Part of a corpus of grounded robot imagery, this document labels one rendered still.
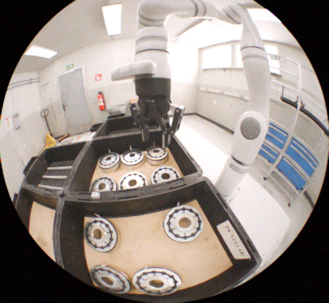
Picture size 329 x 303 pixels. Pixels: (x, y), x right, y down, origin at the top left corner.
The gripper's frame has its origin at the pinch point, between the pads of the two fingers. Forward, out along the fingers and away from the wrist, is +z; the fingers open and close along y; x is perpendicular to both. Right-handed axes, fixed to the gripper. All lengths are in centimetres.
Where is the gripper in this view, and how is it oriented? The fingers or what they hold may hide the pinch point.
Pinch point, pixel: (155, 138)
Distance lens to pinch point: 24.6
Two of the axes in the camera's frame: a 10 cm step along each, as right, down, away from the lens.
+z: -0.1, 8.6, 5.1
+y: -8.7, -2.5, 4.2
